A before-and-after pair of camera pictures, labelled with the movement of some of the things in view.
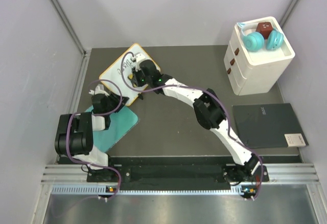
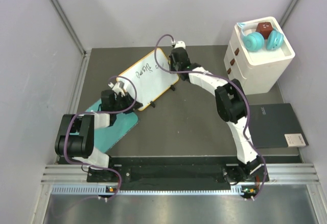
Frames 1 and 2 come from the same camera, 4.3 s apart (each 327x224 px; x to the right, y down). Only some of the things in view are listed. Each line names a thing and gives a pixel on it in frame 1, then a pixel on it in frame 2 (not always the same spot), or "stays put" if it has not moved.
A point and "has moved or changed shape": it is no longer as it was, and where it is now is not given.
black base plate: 164,174 stays put
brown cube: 264,28 stays put
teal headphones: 255,41 stays put
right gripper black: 135,80 → 170,62
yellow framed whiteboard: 115,78 has moved or changed shape
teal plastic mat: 121,124 stays put
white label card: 294,140 stays put
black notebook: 264,126 stays put
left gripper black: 114,97 → 129,99
